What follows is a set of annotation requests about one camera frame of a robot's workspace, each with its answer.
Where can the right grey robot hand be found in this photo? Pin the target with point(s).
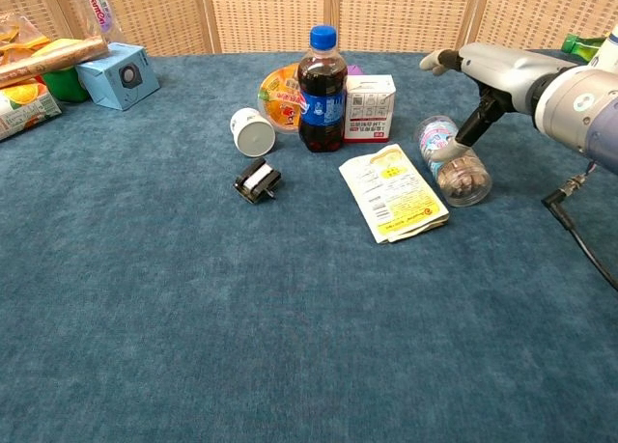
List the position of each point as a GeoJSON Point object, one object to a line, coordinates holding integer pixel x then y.
{"type": "Point", "coordinates": [502, 71]}

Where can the clear plastic snack jar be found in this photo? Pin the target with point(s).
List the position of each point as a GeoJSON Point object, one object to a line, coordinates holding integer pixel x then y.
{"type": "Point", "coordinates": [451, 165]}

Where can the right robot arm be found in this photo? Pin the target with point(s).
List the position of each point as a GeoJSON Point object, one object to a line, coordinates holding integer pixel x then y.
{"type": "Point", "coordinates": [586, 105]}

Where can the green glass bottle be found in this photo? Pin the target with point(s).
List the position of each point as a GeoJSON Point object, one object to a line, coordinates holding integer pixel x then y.
{"type": "Point", "coordinates": [581, 47]}

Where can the white red carton box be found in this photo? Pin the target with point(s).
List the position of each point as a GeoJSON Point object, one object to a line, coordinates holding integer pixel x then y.
{"type": "Point", "coordinates": [369, 107]}

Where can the purple small object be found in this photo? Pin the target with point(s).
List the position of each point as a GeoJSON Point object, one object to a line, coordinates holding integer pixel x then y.
{"type": "Point", "coordinates": [355, 70]}

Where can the yellow white paper packet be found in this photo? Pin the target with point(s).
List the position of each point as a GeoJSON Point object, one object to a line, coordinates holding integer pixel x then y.
{"type": "Point", "coordinates": [391, 194]}

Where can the cola bottle blue cap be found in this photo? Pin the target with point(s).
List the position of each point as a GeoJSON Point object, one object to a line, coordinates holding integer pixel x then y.
{"type": "Point", "coordinates": [322, 95]}

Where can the woven folding screen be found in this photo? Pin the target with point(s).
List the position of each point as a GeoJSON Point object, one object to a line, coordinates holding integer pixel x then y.
{"type": "Point", "coordinates": [309, 13]}

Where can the orange jelly cup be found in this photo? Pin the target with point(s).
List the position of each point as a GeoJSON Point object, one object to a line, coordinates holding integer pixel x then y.
{"type": "Point", "coordinates": [280, 100]}

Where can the black white clip device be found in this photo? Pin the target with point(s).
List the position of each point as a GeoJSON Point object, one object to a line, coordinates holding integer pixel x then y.
{"type": "Point", "coordinates": [257, 181]}

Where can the blue table cloth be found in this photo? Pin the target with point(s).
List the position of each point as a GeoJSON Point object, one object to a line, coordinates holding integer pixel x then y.
{"type": "Point", "coordinates": [270, 279]}

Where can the light blue speaker box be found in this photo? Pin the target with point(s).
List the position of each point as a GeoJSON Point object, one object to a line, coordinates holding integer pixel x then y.
{"type": "Point", "coordinates": [118, 76]}

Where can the clear bottle purple label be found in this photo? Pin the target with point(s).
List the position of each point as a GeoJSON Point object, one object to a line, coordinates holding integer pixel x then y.
{"type": "Point", "coordinates": [96, 11]}

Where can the green plastic cup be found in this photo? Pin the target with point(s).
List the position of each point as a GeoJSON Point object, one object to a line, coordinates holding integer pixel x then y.
{"type": "Point", "coordinates": [65, 85]}

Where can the brown wrapped roll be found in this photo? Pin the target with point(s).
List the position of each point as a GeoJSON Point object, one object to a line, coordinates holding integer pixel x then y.
{"type": "Point", "coordinates": [48, 57]}

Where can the orange juice carton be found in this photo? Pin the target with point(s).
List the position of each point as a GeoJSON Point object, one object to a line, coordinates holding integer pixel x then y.
{"type": "Point", "coordinates": [24, 107]}

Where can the orange snack bag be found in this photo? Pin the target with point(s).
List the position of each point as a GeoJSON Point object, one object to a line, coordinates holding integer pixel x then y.
{"type": "Point", "coordinates": [17, 35]}

